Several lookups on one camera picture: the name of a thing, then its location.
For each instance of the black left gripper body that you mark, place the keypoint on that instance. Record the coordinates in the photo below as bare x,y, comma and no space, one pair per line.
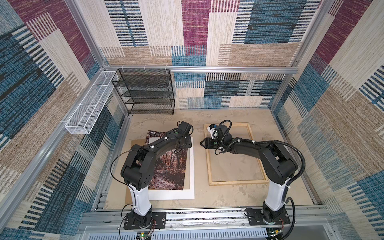
187,143

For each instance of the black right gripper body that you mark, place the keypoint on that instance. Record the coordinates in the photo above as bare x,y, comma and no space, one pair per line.
215,143

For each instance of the light wooden picture frame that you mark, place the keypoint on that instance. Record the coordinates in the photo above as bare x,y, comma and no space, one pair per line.
229,169

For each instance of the autumn forest photo print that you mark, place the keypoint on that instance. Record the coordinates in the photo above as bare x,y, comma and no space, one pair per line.
170,169

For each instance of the white photo mat board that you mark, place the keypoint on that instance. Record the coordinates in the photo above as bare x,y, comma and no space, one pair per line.
186,194

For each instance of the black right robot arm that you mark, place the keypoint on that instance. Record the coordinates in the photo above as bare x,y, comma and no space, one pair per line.
277,162

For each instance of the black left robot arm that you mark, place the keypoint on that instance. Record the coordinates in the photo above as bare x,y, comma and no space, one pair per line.
138,170

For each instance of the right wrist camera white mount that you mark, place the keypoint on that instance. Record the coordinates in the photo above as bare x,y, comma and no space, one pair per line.
212,131

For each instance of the black wire mesh shelf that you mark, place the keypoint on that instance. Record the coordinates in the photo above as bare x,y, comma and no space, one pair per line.
145,91

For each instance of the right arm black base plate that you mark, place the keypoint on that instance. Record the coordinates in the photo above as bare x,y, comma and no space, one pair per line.
256,218

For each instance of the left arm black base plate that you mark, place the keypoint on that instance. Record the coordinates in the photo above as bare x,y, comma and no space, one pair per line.
156,220

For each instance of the white wire mesh basket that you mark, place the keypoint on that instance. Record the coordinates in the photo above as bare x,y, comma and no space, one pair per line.
86,114

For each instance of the aluminium mounting rail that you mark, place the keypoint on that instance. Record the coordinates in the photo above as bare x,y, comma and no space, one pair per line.
311,223

